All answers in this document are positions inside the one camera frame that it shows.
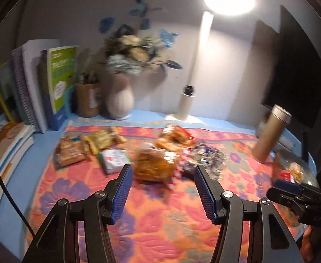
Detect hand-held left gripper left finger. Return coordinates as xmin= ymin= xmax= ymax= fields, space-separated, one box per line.
xmin=22 ymin=164 xmax=134 ymax=263

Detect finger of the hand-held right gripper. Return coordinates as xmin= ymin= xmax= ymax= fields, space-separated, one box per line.
xmin=266 ymin=188 xmax=303 ymax=212
xmin=275 ymin=179 xmax=303 ymax=195

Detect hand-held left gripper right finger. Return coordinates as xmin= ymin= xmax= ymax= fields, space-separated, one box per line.
xmin=194 ymin=165 xmax=300 ymax=263

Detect yellow red snack packet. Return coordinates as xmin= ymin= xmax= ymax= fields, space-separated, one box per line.
xmin=279 ymin=162 xmax=305 ymax=183

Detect ribbed glass bowl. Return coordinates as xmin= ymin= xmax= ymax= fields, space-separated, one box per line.
xmin=271 ymin=149 xmax=317 ymax=191

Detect white green snack packet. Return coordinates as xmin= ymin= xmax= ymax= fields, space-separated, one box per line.
xmin=99 ymin=149 xmax=131 ymax=174

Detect dark blue snack bag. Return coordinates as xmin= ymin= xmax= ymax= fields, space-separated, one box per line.
xmin=185 ymin=142 xmax=228 ymax=181

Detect floral woven cloth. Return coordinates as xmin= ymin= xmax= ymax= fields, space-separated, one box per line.
xmin=26 ymin=124 xmax=309 ymax=263

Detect gold thermos bottle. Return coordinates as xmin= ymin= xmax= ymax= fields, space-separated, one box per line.
xmin=252 ymin=104 xmax=292 ymax=163

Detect yellow green snack packet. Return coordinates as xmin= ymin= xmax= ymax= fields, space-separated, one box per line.
xmin=81 ymin=127 xmax=123 ymax=154

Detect brown snack packet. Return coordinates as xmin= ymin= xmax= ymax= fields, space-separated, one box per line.
xmin=53 ymin=136 xmax=90 ymax=168

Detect white ribbed vase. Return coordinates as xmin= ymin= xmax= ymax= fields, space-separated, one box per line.
xmin=106 ymin=73 xmax=135 ymax=120

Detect brown pen holder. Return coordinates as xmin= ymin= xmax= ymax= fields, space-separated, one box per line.
xmin=76 ymin=82 xmax=102 ymax=118

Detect small blue book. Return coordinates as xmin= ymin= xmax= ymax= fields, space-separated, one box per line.
xmin=58 ymin=86 xmax=77 ymax=125

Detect black monitor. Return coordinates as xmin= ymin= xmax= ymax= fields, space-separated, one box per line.
xmin=260 ymin=5 xmax=321 ymax=162

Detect pens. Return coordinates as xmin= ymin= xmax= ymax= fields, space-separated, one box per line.
xmin=78 ymin=71 xmax=99 ymax=85

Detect stack of flat books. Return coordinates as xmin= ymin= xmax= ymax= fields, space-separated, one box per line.
xmin=0 ymin=121 xmax=36 ymax=221

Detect green cover book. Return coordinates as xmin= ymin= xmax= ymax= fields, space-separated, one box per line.
xmin=46 ymin=46 xmax=79 ymax=130

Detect purple spiral notebook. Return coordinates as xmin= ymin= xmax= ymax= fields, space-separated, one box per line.
xmin=11 ymin=46 xmax=37 ymax=126

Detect artificial flower bouquet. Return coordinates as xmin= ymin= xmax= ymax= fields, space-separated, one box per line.
xmin=99 ymin=0 xmax=183 ymax=76

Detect white desk lamp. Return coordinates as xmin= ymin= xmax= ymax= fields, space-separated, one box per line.
xmin=173 ymin=0 xmax=258 ymax=124

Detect yellow edged book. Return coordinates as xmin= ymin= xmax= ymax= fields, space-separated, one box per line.
xmin=0 ymin=60 xmax=16 ymax=122

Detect black cable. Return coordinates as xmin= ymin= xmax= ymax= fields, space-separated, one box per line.
xmin=0 ymin=142 xmax=36 ymax=239

